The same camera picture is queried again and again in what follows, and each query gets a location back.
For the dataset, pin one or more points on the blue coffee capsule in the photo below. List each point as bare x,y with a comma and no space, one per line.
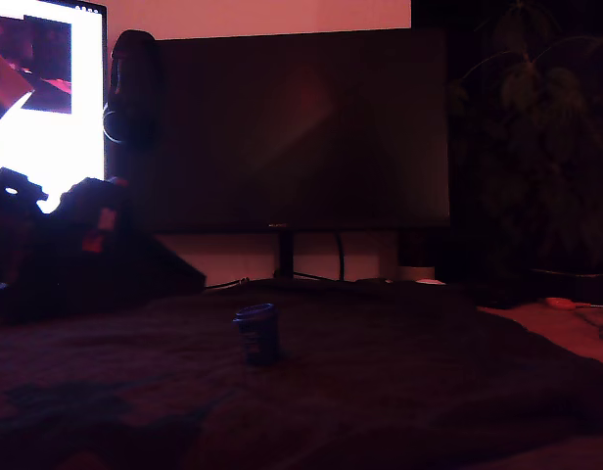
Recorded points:
257,338

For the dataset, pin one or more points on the lit computer monitor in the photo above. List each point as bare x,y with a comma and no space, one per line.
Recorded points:
86,122

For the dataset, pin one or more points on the black headphones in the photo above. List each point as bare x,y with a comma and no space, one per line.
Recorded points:
135,73

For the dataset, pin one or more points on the dark computer monitor with stand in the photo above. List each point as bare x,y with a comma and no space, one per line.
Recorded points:
301,147

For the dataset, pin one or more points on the dark table cloth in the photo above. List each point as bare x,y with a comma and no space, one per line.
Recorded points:
331,401

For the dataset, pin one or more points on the large leafy house plant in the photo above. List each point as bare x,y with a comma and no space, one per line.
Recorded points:
526,83

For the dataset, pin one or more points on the dark planter box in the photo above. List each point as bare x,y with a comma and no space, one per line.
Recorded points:
575,284

